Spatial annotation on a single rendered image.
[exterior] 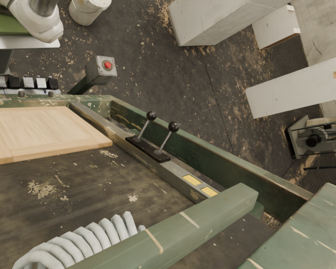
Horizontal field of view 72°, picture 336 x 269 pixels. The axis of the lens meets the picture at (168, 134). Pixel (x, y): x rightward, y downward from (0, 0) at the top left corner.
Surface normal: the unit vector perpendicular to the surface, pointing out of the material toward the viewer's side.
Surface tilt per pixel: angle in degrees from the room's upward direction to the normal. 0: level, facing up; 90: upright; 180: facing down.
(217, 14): 90
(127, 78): 0
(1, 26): 4
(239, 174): 90
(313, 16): 90
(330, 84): 90
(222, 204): 59
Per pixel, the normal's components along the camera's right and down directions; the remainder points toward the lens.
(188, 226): 0.16, -0.93
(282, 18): -0.69, 0.28
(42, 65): 0.65, -0.17
